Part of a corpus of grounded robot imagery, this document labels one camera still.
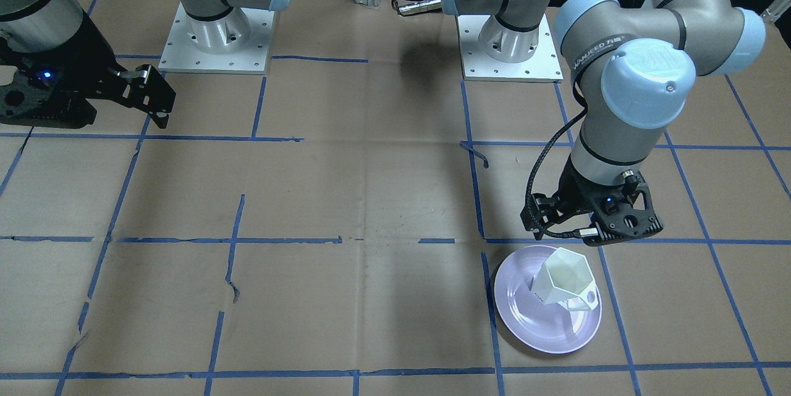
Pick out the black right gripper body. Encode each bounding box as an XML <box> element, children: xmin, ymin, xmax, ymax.
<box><xmin>1</xmin><ymin>14</ymin><xmax>118</xmax><ymax>129</ymax></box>

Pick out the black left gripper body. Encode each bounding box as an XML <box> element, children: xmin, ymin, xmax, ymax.
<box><xmin>556</xmin><ymin>161</ymin><xmax>664</xmax><ymax>243</ymax></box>

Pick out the white faceted mug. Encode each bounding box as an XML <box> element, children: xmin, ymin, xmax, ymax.
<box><xmin>530</xmin><ymin>247</ymin><xmax>599</xmax><ymax>312</ymax></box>

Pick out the lavender plate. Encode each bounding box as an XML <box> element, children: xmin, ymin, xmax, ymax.
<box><xmin>494</xmin><ymin>245</ymin><xmax>602</xmax><ymax>354</ymax></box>

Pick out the silver flashlight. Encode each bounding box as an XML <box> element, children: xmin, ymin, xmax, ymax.
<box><xmin>393</xmin><ymin>0</ymin><xmax>442</xmax><ymax>17</ymax></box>

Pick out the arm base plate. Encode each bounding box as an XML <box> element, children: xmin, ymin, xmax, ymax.
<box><xmin>457</xmin><ymin>14</ymin><xmax>564</xmax><ymax>83</ymax></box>
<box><xmin>158</xmin><ymin>5</ymin><xmax>276</xmax><ymax>75</ymax></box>

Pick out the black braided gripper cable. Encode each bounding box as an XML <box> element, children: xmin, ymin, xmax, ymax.
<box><xmin>524</xmin><ymin>78</ymin><xmax>600</xmax><ymax>239</ymax></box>

